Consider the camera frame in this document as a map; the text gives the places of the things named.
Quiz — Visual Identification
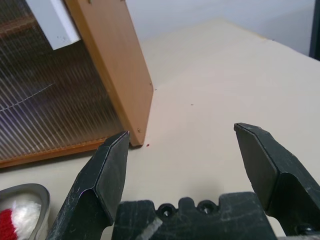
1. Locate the wooden cabinet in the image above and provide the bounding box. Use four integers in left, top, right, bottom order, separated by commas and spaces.
0, 0, 155, 169

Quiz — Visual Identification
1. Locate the metal bowl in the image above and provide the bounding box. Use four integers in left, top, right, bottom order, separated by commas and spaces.
0, 183, 51, 240

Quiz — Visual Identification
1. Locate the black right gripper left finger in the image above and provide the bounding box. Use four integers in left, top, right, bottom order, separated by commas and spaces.
46, 130, 131, 240

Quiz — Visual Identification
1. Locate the white door handle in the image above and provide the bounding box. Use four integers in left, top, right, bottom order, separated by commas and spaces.
24, 0, 82, 51

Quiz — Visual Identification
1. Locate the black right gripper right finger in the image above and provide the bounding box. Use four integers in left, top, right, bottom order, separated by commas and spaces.
233, 122, 320, 240

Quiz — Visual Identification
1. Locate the white plush snowman toy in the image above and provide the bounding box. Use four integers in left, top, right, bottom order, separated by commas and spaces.
0, 199, 43, 240

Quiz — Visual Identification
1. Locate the ribbed clear sliding door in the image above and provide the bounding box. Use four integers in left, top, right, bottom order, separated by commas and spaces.
0, 0, 125, 161

